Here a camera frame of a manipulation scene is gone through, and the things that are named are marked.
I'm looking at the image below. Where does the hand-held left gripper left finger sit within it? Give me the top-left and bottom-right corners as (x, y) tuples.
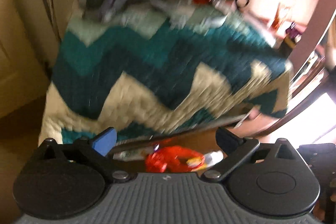
(39, 127), (130, 184)

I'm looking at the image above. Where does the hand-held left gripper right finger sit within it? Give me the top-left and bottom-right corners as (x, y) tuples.
(202, 127), (300, 184)

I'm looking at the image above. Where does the white yellow wrapper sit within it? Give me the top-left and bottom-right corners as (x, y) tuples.
(188, 151), (223, 169)

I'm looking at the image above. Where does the red plastic bag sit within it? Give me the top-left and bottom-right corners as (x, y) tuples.
(145, 146), (205, 173)

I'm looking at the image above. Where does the teal white zigzag quilt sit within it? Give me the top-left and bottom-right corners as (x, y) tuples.
(38, 5), (293, 147)

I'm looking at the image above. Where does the cream door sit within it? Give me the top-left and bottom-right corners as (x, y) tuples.
(0, 0), (61, 119)

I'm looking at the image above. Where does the orange snack packet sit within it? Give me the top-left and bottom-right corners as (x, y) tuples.
(273, 4), (289, 30)

